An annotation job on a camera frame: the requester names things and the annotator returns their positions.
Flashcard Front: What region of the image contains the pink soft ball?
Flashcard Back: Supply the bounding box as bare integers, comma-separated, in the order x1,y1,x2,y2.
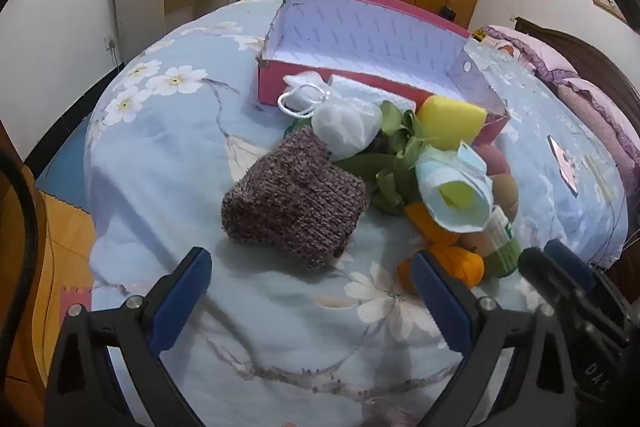
472,144,512,178

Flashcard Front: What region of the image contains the brown doll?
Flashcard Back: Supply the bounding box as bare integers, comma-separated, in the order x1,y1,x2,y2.
457,173,524,279

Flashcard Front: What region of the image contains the orange yarn ball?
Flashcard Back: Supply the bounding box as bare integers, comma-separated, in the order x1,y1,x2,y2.
405,202,460,248
398,244,486,294

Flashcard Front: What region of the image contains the pink foam floor mat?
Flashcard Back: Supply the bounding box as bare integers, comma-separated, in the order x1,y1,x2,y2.
60,286,93,314

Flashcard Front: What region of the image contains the green ribbon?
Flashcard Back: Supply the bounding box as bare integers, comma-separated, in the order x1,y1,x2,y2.
287,102,436,215

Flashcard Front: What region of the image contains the grey desk with shelves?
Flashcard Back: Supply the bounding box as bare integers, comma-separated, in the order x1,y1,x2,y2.
105,0,236,52

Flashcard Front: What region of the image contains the dark wooden headboard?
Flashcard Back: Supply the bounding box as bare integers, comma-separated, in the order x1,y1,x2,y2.
515,17,640,118

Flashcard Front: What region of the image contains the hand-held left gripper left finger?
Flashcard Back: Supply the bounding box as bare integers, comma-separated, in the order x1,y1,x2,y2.
45,247,213,427

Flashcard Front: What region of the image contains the pale blue face mask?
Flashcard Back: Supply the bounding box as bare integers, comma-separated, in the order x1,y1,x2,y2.
415,144,495,233

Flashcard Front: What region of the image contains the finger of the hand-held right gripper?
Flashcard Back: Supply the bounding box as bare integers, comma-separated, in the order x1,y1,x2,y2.
518,247,596,313
544,239,608,290

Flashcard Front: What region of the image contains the white mesh bag with cord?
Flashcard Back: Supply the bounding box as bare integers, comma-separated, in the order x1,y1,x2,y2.
277,72,381,160

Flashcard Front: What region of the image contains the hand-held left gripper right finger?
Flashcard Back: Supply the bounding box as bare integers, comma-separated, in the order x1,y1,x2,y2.
410,251,576,427

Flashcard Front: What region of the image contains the brown knitted hat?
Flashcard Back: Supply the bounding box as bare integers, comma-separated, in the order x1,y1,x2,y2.
221,127,371,269

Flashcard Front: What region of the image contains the black cable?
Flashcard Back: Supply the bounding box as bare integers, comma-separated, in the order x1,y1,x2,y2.
0,147,41,373

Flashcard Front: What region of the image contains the lilac ruffled pillow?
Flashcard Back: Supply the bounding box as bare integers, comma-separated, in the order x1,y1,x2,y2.
487,25,576,82
556,77,640,188

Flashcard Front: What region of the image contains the blue foam floor mat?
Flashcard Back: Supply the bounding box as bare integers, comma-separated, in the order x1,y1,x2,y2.
35,122,108,208

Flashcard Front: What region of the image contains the pink cardboard box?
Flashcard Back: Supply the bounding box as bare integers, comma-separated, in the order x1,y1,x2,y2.
257,0,511,145

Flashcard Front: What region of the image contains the yellow sponge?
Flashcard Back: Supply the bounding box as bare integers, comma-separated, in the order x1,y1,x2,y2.
416,96,488,150

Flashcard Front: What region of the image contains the smartphone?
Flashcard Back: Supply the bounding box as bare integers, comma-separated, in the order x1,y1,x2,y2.
547,135,579,198

